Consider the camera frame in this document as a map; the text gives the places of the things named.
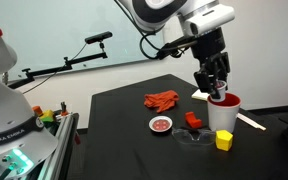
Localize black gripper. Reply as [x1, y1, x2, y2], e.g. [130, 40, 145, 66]
[190, 28, 232, 96]

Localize white coffee pod red lid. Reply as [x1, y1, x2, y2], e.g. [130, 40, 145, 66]
[211, 80, 228, 102]

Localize white Franka robot base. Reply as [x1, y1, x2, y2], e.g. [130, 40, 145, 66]
[0, 0, 59, 180]

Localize white mug red inside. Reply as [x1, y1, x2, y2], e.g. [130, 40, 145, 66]
[206, 92, 242, 134]

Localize orange block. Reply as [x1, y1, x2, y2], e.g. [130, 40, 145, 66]
[184, 111, 203, 129]

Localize orange cloth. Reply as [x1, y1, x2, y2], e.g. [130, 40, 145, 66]
[143, 89, 180, 114]

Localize yellow block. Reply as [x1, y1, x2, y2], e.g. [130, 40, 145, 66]
[215, 129, 234, 152]

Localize clear safety glasses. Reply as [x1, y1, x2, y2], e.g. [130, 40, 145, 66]
[171, 125, 217, 146]

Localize small red patterned white plate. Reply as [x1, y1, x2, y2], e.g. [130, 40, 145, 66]
[148, 115, 174, 134]

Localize whiteboard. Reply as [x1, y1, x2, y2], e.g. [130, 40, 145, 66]
[0, 0, 167, 83]

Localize yellow green toy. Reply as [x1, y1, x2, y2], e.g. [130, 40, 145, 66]
[38, 109, 56, 124]

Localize orange toy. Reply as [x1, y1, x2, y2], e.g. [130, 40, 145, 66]
[32, 105, 44, 117]

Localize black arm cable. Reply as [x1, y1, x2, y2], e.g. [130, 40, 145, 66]
[113, 0, 167, 61]

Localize black camera on boom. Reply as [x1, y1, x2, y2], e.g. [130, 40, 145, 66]
[84, 31, 114, 45]

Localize aluminium frame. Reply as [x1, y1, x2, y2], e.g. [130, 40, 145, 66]
[38, 112, 81, 180]

